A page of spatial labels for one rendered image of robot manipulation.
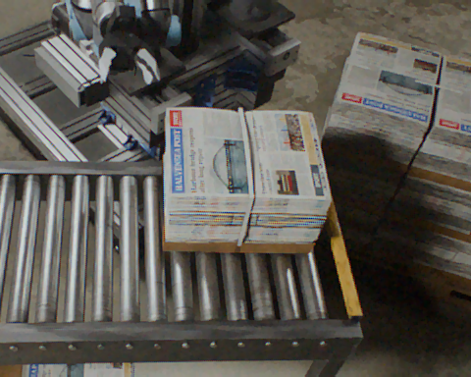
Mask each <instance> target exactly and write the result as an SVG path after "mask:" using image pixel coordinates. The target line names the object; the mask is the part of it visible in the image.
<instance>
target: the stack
mask: <svg viewBox="0 0 471 377"><path fill-rule="evenodd" d="M441 58H442V53H440V52H437V51H433V50H430V49H426V48H423V47H419V46H415V45H411V44H408V43H405V42H401V41H397V40H393V39H389V38H386V37H382V36H379V35H377V36H375V35H371V34H366V33H362V32H358V34H357V35H356V38H355V39H354V43H353V45H352V48H351V51H350V55H349V57H347V58H346V60H345V63H344V67H343V70H342V74H341V77H340V83H339V86H338V88H337V91H336V93H335V95H334V99H333V102H332V106H330V108H329V112H328V115H327V118H326V122H325V126H324V128H323V132H322V135H321V139H320V143H321V144H322V141H323V140H324V141H327V142H331V143H334V144H338V145H342V146H345V147H349V148H352V149H356V150H359V151H363V152H366V153H370V154H373V155H376V156H379V157H382V158H386V159H389V160H392V161H395V162H398V163H401V164H405V165H408V164H409V163H410V162H411V159H412V157H413V160H412V164H411V165H413V166H417V167H420V168H424V169H428V170H431V171H435V172H438V173H442V174H444V175H448V176H451V177H455V178H457V179H460V180H464V181H467V182H470V183H471V60H467V59H463V58H458V57H453V56H449V55H445V54H444V56H443V58H442V59H441ZM334 100H335V101H334ZM331 109H332V110H331ZM330 113H331V114H330ZM329 116H330V117H329ZM328 119H329V120H328ZM322 152H323V156H322V157H323V161H324V166H325V171H326V174H327V179H328V183H329V187H330V191H331V193H333V194H337V195H340V196H344V197H347V198H351V199H354V200H358V201H361V202H364V203H368V204H370V205H376V206H380V207H383V208H386V206H388V209H387V211H388V210H390V211H392V212H396V213H399V214H403V215H406V216H410V217H413V218H416V219H420V220H423V221H427V222H430V223H433V224H436V225H439V226H442V227H445V228H448V229H452V230H455V231H457V232H460V233H463V234H467V235H470V233H471V192H468V191H465V190H462V189H458V188H452V187H449V186H445V185H442V184H439V183H436V182H433V181H429V180H426V179H422V178H419V177H415V176H412V175H408V174H407V170H408V168H407V170H406V172H405V174H404V173H400V172H398V171H395V170H391V169H388V168H384V167H378V166H374V165H372V164H368V163H365V162H362V161H358V160H355V159H351V158H348V157H345V156H341V155H338V154H335V153H332V152H329V151H325V150H323V149H322ZM334 206H335V208H336V212H337V216H338V220H339V224H340V231H341V235H342V239H343V240H344V241H350V242H355V243H358V244H361V245H364V246H365V245H366V243H368V247H369V248H373V249H376V250H379V251H382V252H385V253H389V254H392V255H395V256H398V257H402V258H405V259H408V260H411V261H414V262H418V263H421V264H424V265H427V266H430V267H433V268H437V269H440V270H443V269H444V271H446V272H448V273H451V274H454V275H457V276H460V277H463V278H466V279H469V280H471V244H470V243H467V242H462V241H459V240H455V239H452V238H449V237H445V236H442V235H439V234H437V233H433V232H430V231H427V230H423V229H420V228H417V227H413V226H410V225H407V224H404V223H400V222H397V221H395V220H391V219H388V218H385V217H384V214H385V213H384V214H383V216H381V215H377V214H374V213H370V212H368V211H365V210H361V209H358V208H354V207H351V206H348V205H341V204H338V203H334ZM385 215H386V214H385ZM470 237H471V236H470ZM470 237H469V238H470ZM469 238H468V239H469ZM314 242H315V244H314V246H313V248H314V252H315V257H316V262H319V263H321V264H324V265H328V266H331V267H334V268H337V266H336V262H335V260H334V259H333V258H331V257H328V256H325V255H322V254H320V253H321V251H322V249H326V250H329V251H332V246H331V243H330V242H327V241H321V240H319V239H318V240H316V241H315V240H314ZM345 249H346V253H347V256H348V257H351V258H354V259H357V260H360V261H363V262H367V263H370V264H372V265H375V266H378V267H381V268H384V269H387V270H391V271H394V272H396V273H399V274H402V275H405V276H408V277H412V279H411V281H410V282H409V283H406V282H403V281H400V280H398V279H395V278H392V277H389V276H385V275H382V274H379V273H376V272H373V271H371V270H368V269H365V268H361V267H358V266H355V265H352V264H349V265H350V269H351V273H352V274H354V275H358V276H361V277H364V278H367V279H372V280H375V281H378V282H381V283H384V284H388V285H391V286H394V287H397V288H400V289H403V290H406V291H409V292H412V293H414V294H418V295H421V296H426V297H429V298H432V299H435V300H438V301H441V302H444V303H448V304H451V305H453V306H456V307H459V308H462V309H465V310H468V311H471V302H470V301H467V300H464V299H460V298H457V297H454V296H449V295H448V294H449V293H450V291H451V290H454V291H458V292H461V293H464V294H467V295H470V296H471V288H470V287H467V286H464V285H461V284H458V283H455V282H452V281H449V280H446V279H444V278H441V277H439V276H435V275H432V274H429V273H425V272H422V271H419V270H416V269H412V268H409V267H406V266H403V265H399V264H396V263H393V262H390V261H387V260H384V259H381V258H378V257H374V256H371V255H369V254H366V253H364V252H360V251H357V250H354V249H351V248H348V247H346V248H345Z"/></svg>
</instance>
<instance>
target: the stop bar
mask: <svg viewBox="0 0 471 377"><path fill-rule="evenodd" d="M330 194H331V191H330ZM331 200H332V202H331V203H330V206H329V207H328V209H327V213H328V214H327V216H326V220H325V222H326V227H327V231H328V235H329V239H330V242H331V246H332V251H333V255H334V259H335V262H336V266H337V270H338V274H339V278H340V285H341V289H342V293H343V297H344V302H345V306H346V310H347V314H348V317H349V319H351V320H359V319H361V318H362V317H363V314H362V310H361V306H360V302H359V298H358V292H357V290H356V287H355V284H354V280H353V277H352V273H351V269H350V265H349V261H348V257H347V253H346V249H345V245H344V242H343V239H342V235H341V231H340V224H339V220H338V216H337V212H336V208H335V206H334V203H333V197H332V195H331Z"/></svg>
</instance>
